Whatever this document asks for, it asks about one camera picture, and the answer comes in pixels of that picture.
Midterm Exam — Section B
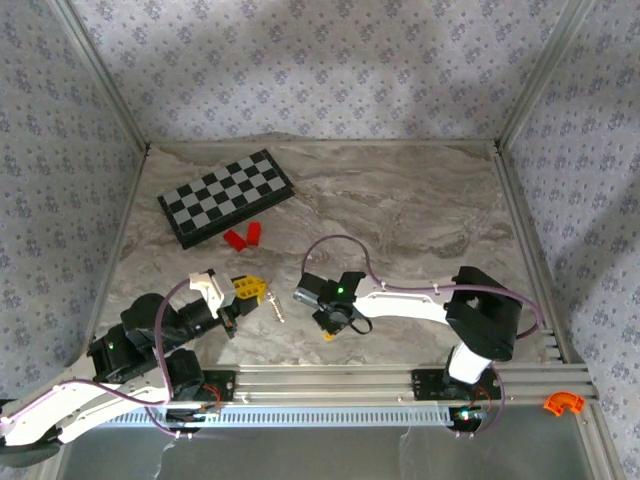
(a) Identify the silver carabiner with key rings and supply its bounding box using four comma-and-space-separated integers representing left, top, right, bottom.
264, 286, 287, 325

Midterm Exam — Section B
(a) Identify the black and grey chessboard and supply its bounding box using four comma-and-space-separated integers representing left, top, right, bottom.
156, 148, 296, 251

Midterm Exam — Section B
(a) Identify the small black circuit board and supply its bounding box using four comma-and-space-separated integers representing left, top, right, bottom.
448, 405, 486, 433
165, 406, 222, 427

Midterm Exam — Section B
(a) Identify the grey metal base sheet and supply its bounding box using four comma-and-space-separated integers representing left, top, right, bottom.
53, 424, 610, 480

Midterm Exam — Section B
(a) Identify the long aluminium frame rail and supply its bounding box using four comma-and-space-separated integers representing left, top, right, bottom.
201, 363, 599, 407

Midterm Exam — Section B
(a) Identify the grey slotted cable duct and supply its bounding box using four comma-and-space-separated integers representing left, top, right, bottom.
85, 403, 464, 430

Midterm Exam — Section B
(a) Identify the aluminium side rail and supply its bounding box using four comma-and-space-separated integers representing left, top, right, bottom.
491, 142, 586, 367
79, 142, 153, 366

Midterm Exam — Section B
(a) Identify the thin aluminium rail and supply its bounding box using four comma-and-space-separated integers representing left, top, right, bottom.
146, 138, 502, 152

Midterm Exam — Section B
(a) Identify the aluminium frame post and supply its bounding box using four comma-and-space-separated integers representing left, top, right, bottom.
49, 0, 153, 152
496, 0, 599, 149

